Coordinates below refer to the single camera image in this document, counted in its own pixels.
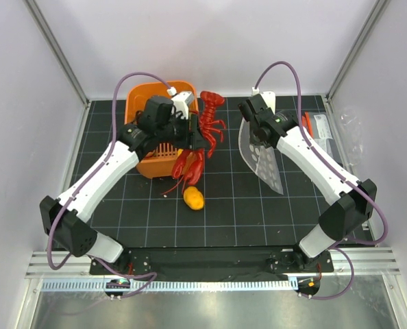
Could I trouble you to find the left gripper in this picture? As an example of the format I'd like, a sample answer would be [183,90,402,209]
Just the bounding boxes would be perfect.
[157,112,208,151]

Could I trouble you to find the red toy lobster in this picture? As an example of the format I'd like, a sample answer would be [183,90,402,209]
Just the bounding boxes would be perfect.
[164,90,226,194]

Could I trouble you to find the clear dotted zip bag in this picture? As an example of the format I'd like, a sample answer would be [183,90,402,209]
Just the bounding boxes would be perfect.
[238,119,284,195]

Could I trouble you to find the orange toy potato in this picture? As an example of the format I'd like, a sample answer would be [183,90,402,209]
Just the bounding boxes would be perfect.
[183,186,205,210]

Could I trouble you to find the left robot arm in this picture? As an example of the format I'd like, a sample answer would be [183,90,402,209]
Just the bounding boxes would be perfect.
[40,91,208,274]

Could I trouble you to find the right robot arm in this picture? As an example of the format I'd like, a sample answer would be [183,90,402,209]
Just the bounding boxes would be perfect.
[238,92,377,271]

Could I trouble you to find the spare zip bags orange zippers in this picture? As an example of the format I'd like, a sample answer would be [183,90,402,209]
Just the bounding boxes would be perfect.
[302,112,342,165]

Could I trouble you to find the orange plastic basket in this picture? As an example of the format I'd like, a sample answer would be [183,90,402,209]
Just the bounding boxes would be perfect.
[124,80,199,179]

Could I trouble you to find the black grid mat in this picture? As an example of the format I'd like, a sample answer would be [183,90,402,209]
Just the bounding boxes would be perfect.
[88,97,328,247]

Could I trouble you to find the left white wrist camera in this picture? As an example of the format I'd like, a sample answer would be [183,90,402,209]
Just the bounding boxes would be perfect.
[171,91,195,119]

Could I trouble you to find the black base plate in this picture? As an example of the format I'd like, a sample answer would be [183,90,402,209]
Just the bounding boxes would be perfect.
[87,245,334,282]

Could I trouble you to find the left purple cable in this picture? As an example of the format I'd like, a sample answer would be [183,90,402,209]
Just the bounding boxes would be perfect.
[47,71,177,301]

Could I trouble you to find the slotted cable duct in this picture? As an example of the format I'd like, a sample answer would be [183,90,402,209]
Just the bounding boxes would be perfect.
[41,278,298,293]

